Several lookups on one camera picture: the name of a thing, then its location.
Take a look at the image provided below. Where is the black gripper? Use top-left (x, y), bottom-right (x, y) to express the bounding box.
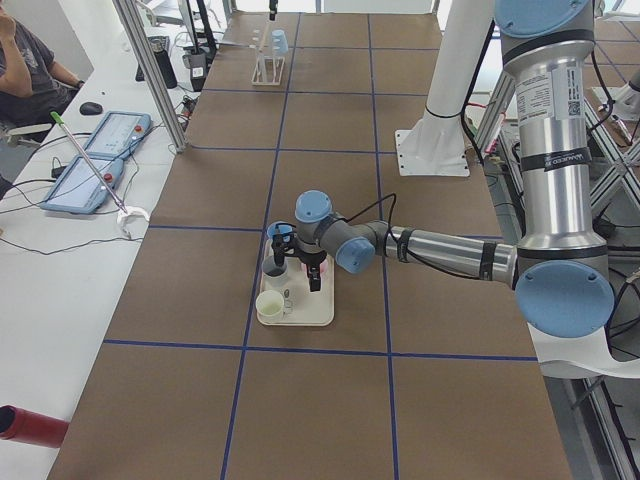
top-left (270, 224), bottom-right (327, 292)

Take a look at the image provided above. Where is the pink plastic cup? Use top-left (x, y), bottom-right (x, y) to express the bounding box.
top-left (300, 257), bottom-right (329, 276)

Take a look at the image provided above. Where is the light blue plastic cup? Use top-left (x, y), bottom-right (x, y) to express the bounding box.
top-left (271, 29), bottom-right (289, 56)

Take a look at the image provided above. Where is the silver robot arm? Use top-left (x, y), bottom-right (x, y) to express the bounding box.
top-left (270, 1), bottom-right (614, 338)

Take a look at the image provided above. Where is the grey plastic cup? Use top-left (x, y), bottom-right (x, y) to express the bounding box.
top-left (261, 255), bottom-right (288, 290)

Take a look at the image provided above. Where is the cream plastic cup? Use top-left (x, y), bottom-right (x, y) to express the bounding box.
top-left (255, 290), bottom-right (285, 324)

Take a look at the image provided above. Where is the cream plastic tray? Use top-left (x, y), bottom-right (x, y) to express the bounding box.
top-left (258, 239), bottom-right (334, 327)

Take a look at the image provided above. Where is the black thermos bottle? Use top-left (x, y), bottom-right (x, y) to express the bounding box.
top-left (150, 37), bottom-right (178, 89)

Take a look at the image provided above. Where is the far blue teach pendant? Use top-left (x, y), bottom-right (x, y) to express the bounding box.
top-left (84, 111), bottom-right (152, 160)

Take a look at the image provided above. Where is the blue teach pendant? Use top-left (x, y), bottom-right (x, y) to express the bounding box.
top-left (84, 111), bottom-right (152, 160)
top-left (40, 156), bottom-right (124, 215)

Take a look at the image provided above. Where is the black computer mouse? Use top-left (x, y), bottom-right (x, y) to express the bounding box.
top-left (79, 101), bottom-right (103, 116)

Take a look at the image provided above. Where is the near blue teach pendant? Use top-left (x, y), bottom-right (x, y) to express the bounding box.
top-left (40, 156), bottom-right (124, 215)

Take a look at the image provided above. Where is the long metal grabber stick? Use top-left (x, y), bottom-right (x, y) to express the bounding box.
top-left (50, 111), bottom-right (150, 240)

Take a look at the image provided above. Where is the seated person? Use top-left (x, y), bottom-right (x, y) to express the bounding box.
top-left (1, 11), bottom-right (84, 127)

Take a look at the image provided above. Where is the white chair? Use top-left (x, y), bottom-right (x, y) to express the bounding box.
top-left (527, 324), bottom-right (640, 380)

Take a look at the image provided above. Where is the red cylinder bottle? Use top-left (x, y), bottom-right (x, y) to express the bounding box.
top-left (1, 405), bottom-right (69, 448)

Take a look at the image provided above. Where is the white wire cup rack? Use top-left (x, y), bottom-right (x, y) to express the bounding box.
top-left (250, 22), bottom-right (288, 86)

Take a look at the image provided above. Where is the black camera cable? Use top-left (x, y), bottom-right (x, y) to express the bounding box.
top-left (344, 193), bottom-right (516, 281)

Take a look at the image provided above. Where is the aluminium frame post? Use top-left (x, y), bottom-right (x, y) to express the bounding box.
top-left (112, 0), bottom-right (187, 153)

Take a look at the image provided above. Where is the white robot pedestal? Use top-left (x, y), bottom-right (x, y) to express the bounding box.
top-left (395, 0), bottom-right (495, 177)

